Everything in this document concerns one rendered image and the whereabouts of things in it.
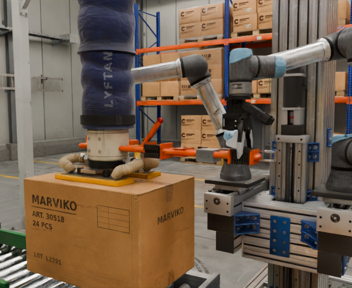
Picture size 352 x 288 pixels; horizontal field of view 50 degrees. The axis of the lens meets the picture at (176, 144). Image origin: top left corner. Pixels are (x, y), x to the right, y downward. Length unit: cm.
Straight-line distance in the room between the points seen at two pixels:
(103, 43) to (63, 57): 1117
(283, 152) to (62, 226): 103
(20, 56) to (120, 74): 305
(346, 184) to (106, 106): 100
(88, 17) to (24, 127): 304
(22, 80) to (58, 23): 836
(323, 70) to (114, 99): 95
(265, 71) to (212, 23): 821
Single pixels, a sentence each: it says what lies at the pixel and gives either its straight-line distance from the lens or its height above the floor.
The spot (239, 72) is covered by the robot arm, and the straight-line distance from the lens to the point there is 128.
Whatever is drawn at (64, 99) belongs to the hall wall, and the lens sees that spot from 1258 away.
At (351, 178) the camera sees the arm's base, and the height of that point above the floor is 110.
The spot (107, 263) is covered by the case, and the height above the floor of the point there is 81.
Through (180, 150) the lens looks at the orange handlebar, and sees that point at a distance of 138.
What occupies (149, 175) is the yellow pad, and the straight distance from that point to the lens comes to 157.
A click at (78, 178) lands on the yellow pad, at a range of 155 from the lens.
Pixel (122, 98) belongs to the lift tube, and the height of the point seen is 142.
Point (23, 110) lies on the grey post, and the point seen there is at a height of 137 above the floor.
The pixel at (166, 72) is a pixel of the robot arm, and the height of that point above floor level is 154.
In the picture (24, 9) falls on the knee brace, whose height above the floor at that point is 245.
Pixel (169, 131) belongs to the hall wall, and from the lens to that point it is 1161.
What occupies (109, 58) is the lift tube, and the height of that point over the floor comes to 157.
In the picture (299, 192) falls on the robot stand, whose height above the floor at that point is 100.
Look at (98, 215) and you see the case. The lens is 143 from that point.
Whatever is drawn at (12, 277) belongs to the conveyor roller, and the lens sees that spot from 216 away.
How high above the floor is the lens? 137
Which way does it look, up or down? 5 degrees down
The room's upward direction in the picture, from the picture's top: straight up
